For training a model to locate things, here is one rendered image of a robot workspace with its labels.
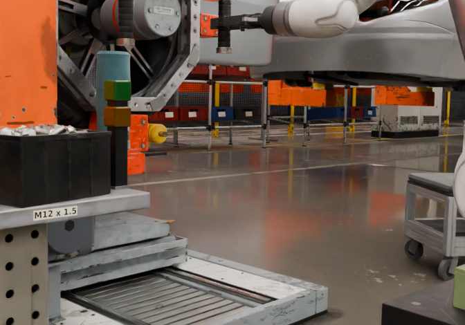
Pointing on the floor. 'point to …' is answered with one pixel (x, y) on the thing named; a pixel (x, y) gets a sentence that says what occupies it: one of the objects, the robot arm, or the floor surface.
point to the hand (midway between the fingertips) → (225, 23)
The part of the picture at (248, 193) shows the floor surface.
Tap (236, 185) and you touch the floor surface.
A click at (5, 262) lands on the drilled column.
